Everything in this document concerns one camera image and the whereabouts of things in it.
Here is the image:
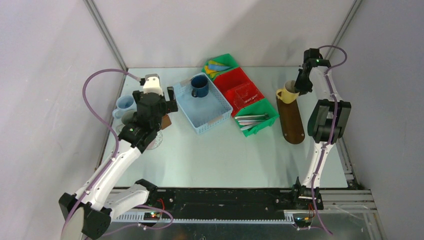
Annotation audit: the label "glass jar with brown lid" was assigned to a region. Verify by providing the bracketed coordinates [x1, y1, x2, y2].
[161, 114, 172, 130]

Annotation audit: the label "yellow ceramic mug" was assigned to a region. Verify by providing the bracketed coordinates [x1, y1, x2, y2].
[276, 80, 300, 104]

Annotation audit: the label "grey ceramic mug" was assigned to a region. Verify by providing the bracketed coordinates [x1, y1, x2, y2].
[115, 110, 136, 134]

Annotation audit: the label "light blue ceramic mug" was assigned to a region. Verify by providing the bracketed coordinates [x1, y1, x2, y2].
[112, 95, 137, 119]

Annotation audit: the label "light blue plastic basket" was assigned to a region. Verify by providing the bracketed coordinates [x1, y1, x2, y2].
[173, 72, 233, 135]

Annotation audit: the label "dark blue ceramic mug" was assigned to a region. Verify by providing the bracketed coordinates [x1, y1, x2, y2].
[190, 75, 209, 98]

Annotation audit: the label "green bin with toothbrushes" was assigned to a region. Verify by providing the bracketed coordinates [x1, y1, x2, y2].
[234, 98, 279, 137]

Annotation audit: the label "clear glass rectangular container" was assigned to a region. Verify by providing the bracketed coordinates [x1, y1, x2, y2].
[234, 82, 261, 109]

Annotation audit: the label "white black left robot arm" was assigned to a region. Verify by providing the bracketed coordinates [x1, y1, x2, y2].
[59, 86, 178, 240]

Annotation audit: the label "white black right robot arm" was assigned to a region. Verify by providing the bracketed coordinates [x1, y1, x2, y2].
[290, 48, 352, 209]

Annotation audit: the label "clear textured glass tray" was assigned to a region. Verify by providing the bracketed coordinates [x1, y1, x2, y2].
[146, 130, 163, 150]

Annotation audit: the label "brown oval wooden tray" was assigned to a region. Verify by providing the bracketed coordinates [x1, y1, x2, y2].
[276, 98, 305, 145]

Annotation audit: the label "yellow toothpaste tube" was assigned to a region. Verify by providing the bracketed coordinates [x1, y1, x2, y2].
[203, 60, 224, 78]

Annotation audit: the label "blue toothpaste tube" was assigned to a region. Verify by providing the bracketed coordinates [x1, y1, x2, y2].
[207, 64, 232, 72]

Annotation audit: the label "green bin with toothpaste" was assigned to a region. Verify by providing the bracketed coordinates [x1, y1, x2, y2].
[201, 53, 239, 81]

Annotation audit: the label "red plastic bin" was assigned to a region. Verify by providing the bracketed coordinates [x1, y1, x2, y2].
[213, 67, 265, 117]

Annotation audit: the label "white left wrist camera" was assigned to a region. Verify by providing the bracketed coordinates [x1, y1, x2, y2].
[139, 73, 164, 96]

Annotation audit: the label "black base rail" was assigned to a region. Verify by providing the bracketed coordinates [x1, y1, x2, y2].
[146, 187, 310, 221]

